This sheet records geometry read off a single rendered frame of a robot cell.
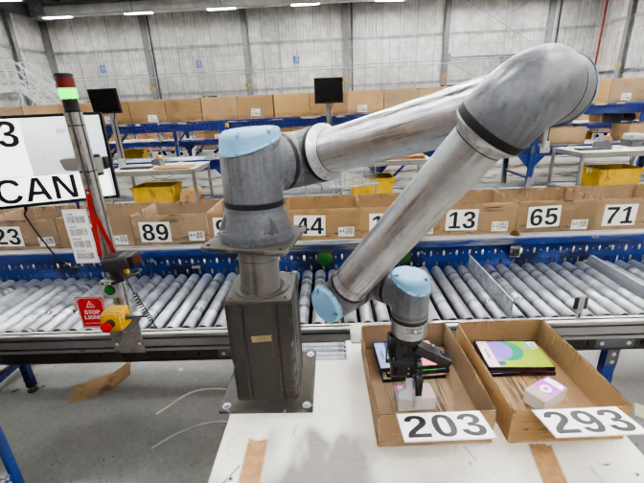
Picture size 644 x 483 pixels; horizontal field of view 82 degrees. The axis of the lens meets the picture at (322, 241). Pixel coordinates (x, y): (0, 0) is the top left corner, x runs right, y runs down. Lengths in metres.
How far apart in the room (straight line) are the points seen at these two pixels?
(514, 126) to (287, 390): 0.87
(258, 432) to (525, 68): 0.97
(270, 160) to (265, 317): 0.40
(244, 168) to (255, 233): 0.15
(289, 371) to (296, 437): 0.16
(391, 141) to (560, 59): 0.34
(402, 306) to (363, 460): 0.37
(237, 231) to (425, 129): 0.48
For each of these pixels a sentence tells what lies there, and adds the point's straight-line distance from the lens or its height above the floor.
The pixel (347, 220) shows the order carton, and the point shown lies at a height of 0.98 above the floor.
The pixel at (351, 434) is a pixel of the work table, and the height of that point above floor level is 0.75.
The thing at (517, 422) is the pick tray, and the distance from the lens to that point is 1.08.
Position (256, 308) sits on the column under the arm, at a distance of 0.99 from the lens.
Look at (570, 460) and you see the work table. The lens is 1.14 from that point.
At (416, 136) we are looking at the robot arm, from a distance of 0.80.
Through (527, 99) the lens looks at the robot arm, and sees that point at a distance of 0.59.
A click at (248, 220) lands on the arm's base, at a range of 0.90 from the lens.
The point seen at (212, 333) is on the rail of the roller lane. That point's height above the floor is 0.74.
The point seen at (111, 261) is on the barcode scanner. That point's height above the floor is 1.08.
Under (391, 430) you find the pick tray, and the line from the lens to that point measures 1.01.
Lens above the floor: 1.54
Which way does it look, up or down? 20 degrees down
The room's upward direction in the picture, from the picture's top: 3 degrees counter-clockwise
